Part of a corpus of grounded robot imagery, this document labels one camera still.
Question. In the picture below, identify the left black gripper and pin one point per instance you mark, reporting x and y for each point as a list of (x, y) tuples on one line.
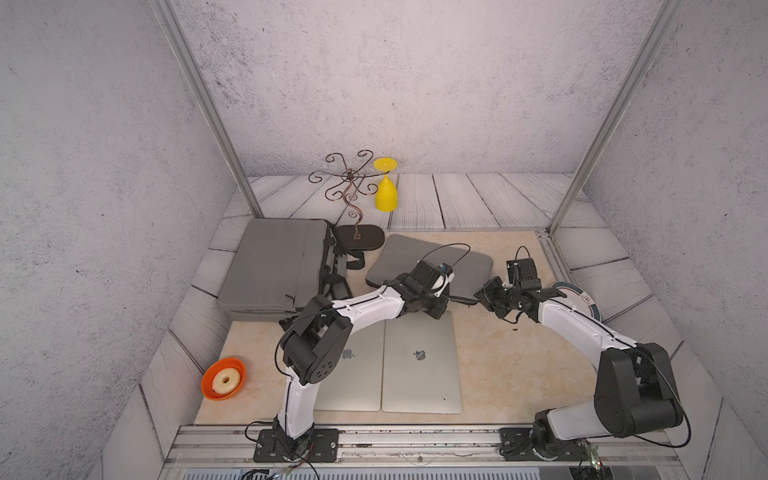
[(442, 302)]

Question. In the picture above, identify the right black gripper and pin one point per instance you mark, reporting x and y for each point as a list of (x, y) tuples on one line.
[(486, 296)]

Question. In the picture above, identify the silver apple laptop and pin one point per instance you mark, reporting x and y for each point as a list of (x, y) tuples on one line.
[(356, 382)]

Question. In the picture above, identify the grey zippered laptop bag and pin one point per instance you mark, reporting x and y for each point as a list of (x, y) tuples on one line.
[(280, 265)]

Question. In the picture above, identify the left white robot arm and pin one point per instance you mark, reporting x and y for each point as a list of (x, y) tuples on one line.
[(314, 340)]

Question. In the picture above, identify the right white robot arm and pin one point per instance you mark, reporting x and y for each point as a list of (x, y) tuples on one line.
[(635, 391)]

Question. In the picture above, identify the white plate green red rim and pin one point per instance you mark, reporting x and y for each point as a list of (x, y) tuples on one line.
[(577, 298)]

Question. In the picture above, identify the yellow plastic goblet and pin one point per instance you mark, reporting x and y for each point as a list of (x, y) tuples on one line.
[(386, 197)]

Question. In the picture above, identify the white donut in bowl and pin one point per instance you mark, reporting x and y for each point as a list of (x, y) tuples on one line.
[(226, 381)]

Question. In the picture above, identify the orange bowl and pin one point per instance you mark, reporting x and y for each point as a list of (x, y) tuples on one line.
[(206, 382)]

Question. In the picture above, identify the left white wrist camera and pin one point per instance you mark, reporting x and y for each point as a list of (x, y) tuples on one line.
[(445, 276)]

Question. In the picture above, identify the copper wire jewelry stand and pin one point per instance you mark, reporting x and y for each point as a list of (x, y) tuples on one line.
[(352, 183)]

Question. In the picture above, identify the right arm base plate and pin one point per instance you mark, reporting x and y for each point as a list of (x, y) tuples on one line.
[(518, 444)]

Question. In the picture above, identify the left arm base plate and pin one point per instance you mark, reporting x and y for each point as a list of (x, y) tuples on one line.
[(317, 445)]

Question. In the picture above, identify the front aluminium rail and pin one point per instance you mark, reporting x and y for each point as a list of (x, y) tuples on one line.
[(412, 452)]

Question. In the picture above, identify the right aluminium frame post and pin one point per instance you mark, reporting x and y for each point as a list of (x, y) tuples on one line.
[(642, 62)]

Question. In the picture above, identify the aluminium frame post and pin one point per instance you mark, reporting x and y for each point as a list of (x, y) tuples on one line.
[(642, 62), (183, 53)]

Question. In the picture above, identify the left aluminium frame post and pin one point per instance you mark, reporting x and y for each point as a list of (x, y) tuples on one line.
[(183, 53)]

